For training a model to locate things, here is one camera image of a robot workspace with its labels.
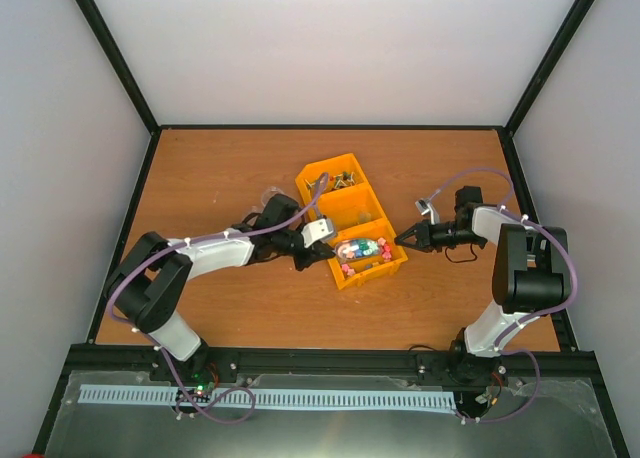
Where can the silver metal scoop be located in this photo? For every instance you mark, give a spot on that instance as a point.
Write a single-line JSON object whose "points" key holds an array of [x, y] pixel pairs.
{"points": [[356, 249]]}

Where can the clear plastic cup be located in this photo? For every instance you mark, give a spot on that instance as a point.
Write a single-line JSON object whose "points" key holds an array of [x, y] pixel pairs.
{"points": [[275, 198]]}

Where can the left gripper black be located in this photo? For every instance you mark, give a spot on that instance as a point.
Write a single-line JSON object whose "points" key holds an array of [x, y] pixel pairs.
{"points": [[316, 252]]}

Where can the pile of star candies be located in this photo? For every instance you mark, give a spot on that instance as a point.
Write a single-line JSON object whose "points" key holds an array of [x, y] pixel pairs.
{"points": [[349, 268]]}

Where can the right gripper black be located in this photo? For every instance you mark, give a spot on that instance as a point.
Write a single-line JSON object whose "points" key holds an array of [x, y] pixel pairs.
{"points": [[421, 230]]}

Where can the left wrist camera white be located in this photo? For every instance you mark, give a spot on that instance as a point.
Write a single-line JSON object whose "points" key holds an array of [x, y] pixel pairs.
{"points": [[320, 230]]}

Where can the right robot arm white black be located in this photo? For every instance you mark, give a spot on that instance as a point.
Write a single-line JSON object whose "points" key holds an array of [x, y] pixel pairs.
{"points": [[532, 275]]}

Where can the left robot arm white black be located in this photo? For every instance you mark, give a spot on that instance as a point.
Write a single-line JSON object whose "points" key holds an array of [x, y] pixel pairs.
{"points": [[147, 285]]}

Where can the yellow three-compartment bin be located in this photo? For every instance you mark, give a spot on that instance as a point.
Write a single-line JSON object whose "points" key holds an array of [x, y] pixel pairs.
{"points": [[356, 213]]}

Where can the pile of lollipops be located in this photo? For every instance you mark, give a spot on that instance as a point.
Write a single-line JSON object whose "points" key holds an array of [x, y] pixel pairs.
{"points": [[340, 181]]}

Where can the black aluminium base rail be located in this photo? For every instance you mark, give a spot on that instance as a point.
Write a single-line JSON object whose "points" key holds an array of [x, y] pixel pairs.
{"points": [[421, 365]]}

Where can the light blue cable duct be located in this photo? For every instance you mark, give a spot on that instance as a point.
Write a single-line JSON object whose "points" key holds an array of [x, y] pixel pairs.
{"points": [[273, 399]]}

